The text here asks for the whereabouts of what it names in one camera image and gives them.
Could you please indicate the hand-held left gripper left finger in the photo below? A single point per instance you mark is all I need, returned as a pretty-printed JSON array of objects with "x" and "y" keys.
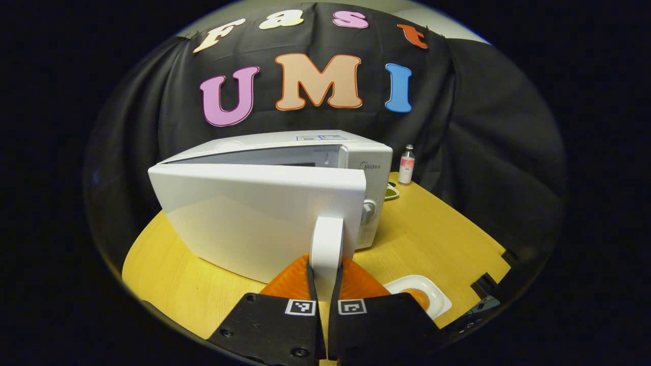
[{"x": 274, "y": 330}]

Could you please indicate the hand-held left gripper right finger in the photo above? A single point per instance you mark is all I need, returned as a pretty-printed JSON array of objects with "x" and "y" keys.
[{"x": 376, "y": 330}]

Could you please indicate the round orange bun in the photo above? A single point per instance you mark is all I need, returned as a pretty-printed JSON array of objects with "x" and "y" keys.
[{"x": 418, "y": 299}]

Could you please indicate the white microwave oven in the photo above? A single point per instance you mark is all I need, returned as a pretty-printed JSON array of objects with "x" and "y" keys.
[{"x": 254, "y": 218}]

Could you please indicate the white square plate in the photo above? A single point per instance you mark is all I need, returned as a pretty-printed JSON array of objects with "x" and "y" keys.
[{"x": 437, "y": 300}]

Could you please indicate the black table edge clamp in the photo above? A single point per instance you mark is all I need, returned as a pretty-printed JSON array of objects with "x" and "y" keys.
[
  {"x": 510, "y": 257},
  {"x": 485, "y": 285}
]

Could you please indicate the white divided dish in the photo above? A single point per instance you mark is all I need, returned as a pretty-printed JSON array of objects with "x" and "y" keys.
[{"x": 391, "y": 192}]

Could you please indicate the small clear bottle pink label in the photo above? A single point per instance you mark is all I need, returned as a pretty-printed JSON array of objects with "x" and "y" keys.
[{"x": 406, "y": 168}]

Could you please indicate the black backdrop cloth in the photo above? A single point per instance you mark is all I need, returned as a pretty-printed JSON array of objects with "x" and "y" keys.
[{"x": 483, "y": 127}]

